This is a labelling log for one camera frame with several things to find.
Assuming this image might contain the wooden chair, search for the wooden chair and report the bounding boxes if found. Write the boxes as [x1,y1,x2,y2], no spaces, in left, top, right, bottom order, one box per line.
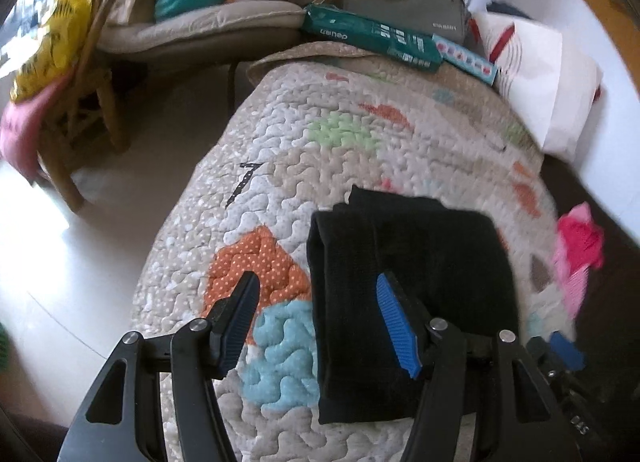
[37,0,131,213]

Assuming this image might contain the yellow plastic bag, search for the yellow plastic bag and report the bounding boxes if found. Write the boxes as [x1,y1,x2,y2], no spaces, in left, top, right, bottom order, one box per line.
[12,0,96,103]

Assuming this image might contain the pink striped garment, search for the pink striped garment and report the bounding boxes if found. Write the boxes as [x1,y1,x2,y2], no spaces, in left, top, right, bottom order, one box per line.
[552,203,606,318]

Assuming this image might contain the white pillow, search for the white pillow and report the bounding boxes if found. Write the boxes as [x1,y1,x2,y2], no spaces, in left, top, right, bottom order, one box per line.
[470,12,603,163]

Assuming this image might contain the pink cloth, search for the pink cloth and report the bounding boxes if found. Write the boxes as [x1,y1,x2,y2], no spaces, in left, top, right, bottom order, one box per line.
[0,77,76,178]

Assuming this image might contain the light blue dotted box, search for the light blue dotted box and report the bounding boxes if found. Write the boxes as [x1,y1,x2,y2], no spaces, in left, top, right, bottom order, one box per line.
[432,34,501,87]

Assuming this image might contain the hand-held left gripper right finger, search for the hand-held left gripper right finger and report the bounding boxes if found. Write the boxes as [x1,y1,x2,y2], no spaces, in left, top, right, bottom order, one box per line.
[376,272,573,462]

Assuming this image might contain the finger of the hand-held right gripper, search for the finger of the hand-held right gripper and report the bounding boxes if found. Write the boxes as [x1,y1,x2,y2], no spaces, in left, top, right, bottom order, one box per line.
[547,332,586,373]

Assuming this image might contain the black pants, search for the black pants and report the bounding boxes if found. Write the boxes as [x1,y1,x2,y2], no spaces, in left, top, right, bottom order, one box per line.
[306,185,521,425]

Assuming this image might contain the grey laptop bag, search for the grey laptop bag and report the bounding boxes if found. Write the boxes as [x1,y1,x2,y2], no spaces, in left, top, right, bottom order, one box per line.
[344,0,468,48]

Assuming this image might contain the quilted patchwork blanket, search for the quilted patchwork blanket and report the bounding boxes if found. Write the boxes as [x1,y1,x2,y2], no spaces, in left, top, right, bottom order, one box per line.
[131,42,576,462]

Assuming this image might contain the green cardboard box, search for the green cardboard box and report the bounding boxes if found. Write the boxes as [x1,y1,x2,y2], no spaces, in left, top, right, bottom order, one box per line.
[301,3,443,74]

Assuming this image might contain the beige chair cushion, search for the beige chair cushion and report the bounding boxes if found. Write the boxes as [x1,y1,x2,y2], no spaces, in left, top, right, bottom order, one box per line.
[97,0,306,63]

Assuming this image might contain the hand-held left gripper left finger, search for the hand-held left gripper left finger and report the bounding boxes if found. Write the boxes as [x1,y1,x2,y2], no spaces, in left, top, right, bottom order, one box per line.
[57,271,261,462]

